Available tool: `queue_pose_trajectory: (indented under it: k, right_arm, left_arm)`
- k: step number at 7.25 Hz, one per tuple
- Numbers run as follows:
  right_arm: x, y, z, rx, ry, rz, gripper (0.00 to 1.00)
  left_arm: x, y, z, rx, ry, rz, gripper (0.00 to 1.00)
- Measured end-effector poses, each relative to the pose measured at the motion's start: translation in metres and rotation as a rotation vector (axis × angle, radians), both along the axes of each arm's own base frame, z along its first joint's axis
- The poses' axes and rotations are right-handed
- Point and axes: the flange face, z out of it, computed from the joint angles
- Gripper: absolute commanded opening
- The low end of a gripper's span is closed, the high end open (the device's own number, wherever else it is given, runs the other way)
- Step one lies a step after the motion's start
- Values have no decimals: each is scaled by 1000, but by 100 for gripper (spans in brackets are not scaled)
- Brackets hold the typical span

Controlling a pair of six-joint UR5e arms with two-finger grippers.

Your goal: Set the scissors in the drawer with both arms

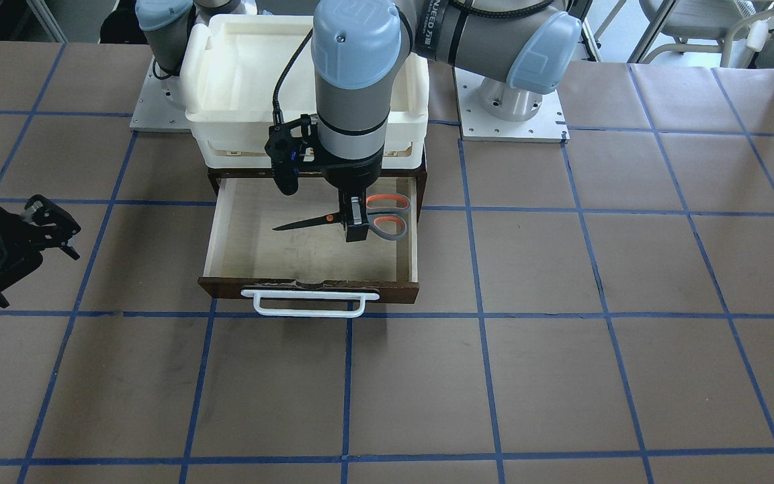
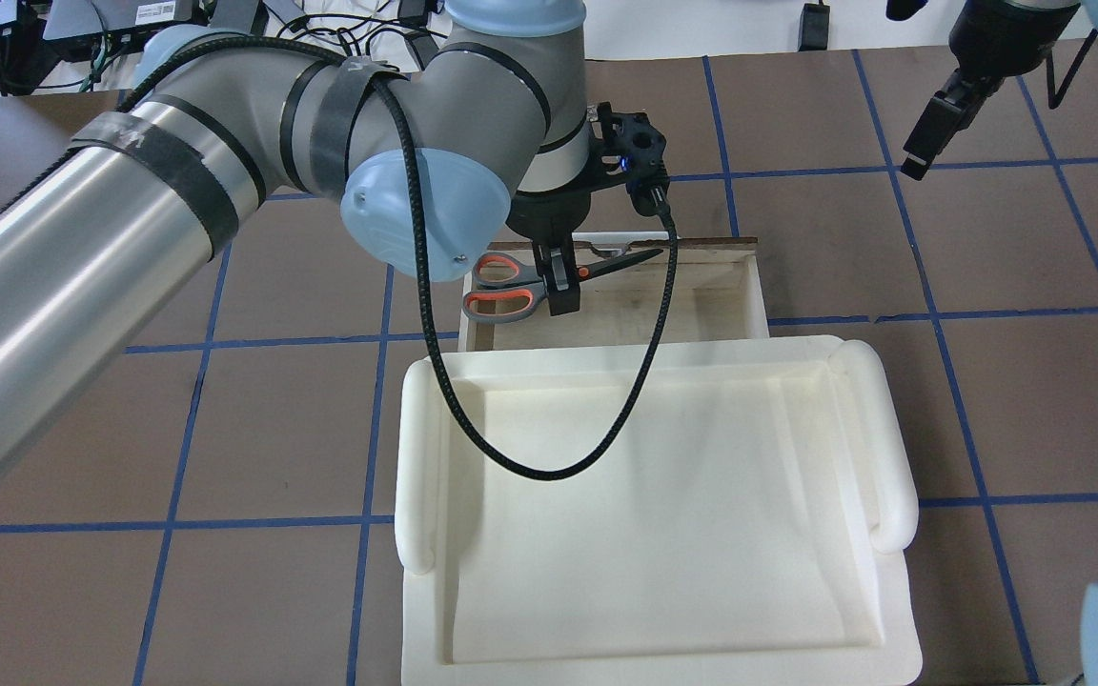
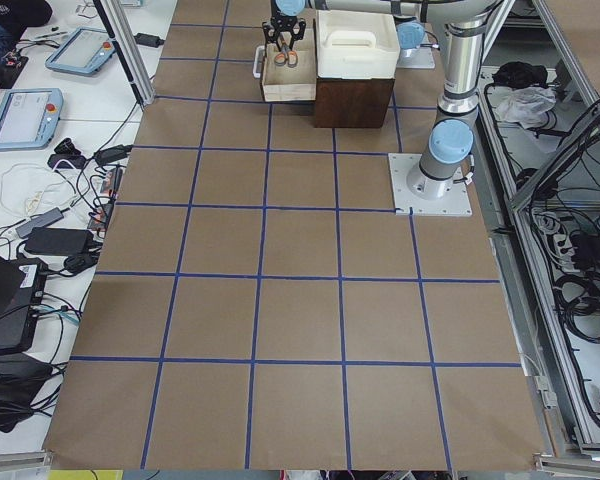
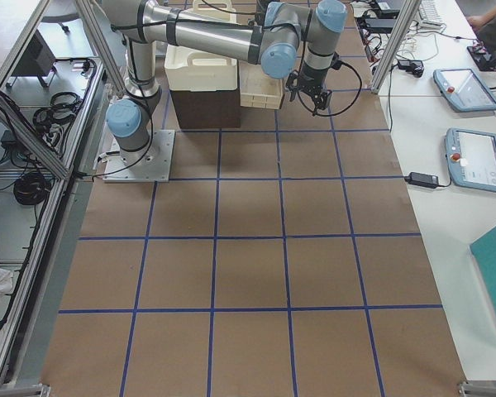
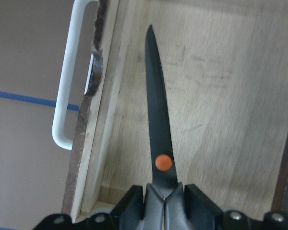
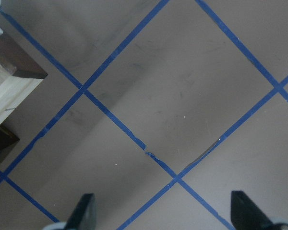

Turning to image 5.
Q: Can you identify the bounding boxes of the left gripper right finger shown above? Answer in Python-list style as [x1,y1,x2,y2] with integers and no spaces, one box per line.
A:
[184,184,224,230]

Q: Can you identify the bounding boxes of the orange grey handled scissors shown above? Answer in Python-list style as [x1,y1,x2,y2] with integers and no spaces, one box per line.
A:
[136,25,194,230]

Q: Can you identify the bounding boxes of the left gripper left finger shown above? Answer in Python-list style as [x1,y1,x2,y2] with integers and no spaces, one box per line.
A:
[110,185,144,230]

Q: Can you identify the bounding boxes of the wooden drawer with white handle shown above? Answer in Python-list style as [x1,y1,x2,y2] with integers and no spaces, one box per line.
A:
[61,0,288,221]

